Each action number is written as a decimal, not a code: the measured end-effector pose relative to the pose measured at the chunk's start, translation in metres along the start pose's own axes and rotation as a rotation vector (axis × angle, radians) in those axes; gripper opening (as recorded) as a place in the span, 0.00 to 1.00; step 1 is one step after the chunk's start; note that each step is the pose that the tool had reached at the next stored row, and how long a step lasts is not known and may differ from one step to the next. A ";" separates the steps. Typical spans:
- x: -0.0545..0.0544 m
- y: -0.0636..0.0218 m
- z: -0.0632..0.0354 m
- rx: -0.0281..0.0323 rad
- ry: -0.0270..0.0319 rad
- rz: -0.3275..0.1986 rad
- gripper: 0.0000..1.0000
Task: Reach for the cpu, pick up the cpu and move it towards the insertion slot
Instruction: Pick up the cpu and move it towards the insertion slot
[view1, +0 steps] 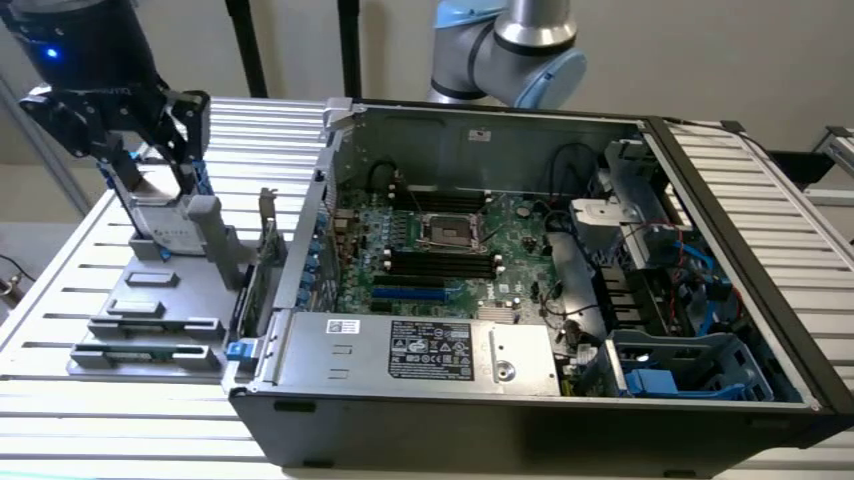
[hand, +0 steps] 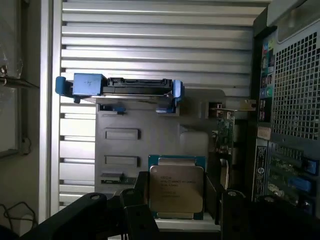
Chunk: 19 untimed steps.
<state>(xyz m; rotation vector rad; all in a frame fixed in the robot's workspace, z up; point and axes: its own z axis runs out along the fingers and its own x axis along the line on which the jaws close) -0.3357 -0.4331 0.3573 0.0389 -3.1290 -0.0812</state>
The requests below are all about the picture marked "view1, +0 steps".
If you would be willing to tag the silver hard disk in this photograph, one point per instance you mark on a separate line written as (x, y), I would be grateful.
(167, 225)

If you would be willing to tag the black tripod pole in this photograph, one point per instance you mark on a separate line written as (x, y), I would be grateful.
(349, 45)
(248, 45)

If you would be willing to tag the silver power supply unit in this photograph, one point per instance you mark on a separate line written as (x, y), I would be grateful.
(347, 360)

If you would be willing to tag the blue expansion slot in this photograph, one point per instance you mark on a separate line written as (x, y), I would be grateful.
(408, 295)

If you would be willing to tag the aluminium profile frame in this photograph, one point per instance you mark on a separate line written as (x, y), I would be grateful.
(837, 145)

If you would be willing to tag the green graphics card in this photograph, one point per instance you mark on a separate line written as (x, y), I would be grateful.
(267, 260)

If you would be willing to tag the grey frame post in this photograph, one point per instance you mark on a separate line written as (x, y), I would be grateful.
(47, 156)

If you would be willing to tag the grey CPU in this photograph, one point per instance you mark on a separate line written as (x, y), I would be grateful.
(152, 278)

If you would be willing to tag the blue plastic disk bay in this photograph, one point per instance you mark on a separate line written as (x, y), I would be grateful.
(674, 346)

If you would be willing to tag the green motherboard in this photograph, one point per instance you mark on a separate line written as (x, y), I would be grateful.
(523, 270)

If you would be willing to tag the metal disk bay cage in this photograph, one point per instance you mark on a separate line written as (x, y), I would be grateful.
(634, 200)

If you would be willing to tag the black RAM slot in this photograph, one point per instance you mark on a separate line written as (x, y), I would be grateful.
(440, 204)
(440, 198)
(443, 254)
(440, 192)
(443, 273)
(443, 267)
(440, 210)
(443, 260)

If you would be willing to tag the RAM stick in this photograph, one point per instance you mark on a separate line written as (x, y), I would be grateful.
(133, 356)
(153, 325)

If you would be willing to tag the black box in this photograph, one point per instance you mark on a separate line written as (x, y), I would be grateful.
(801, 166)

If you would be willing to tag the black open PC case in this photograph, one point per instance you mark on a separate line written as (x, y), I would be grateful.
(414, 435)

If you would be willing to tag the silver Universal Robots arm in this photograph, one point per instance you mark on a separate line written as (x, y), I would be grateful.
(514, 45)

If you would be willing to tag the black expansion slot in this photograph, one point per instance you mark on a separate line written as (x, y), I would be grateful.
(406, 282)

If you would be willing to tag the silver chipset heatsink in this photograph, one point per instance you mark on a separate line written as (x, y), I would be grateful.
(498, 314)

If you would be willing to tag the grey air shroud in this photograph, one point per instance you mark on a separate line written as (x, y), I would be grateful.
(571, 270)

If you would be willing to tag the CPU socket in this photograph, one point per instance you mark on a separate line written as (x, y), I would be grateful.
(448, 231)

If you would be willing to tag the grey parts rack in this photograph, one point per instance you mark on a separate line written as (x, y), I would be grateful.
(176, 305)

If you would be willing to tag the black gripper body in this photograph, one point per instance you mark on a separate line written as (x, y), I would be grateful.
(87, 45)

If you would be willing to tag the blue case latch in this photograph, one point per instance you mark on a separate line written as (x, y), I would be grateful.
(240, 351)

